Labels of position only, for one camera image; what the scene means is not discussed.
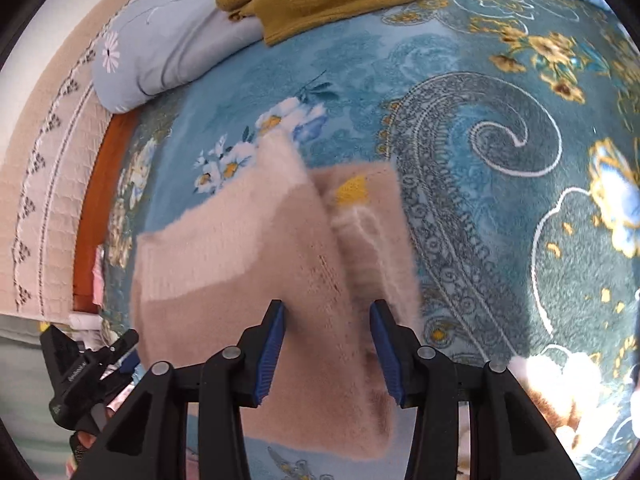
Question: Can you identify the beige quilted lace cover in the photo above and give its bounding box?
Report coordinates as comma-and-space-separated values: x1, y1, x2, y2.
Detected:
0, 0, 163, 318

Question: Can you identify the person's left hand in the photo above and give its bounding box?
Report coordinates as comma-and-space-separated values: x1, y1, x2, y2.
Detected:
67, 405, 115, 467

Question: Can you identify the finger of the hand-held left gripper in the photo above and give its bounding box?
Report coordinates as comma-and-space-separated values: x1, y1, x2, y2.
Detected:
82, 329, 141, 376

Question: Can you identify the orange wooden bed frame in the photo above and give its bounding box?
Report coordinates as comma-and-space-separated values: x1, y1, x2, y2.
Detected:
72, 110, 141, 311

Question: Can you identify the white upholstered furniture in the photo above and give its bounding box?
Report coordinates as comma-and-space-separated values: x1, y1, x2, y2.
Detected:
0, 0, 161, 151

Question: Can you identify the beige cartoon print sweater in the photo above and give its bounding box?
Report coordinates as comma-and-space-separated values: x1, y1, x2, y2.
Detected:
131, 132, 422, 461

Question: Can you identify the light blue floral quilt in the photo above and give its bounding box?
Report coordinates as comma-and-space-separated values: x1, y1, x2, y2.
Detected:
92, 0, 616, 113

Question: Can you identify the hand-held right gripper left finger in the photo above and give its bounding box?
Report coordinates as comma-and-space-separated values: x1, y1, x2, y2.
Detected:
65, 300, 287, 480

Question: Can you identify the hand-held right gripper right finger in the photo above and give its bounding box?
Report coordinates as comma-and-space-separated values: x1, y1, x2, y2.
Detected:
370, 300, 583, 480

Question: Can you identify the teal floral blanket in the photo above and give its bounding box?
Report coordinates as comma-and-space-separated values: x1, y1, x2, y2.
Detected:
100, 0, 640, 480

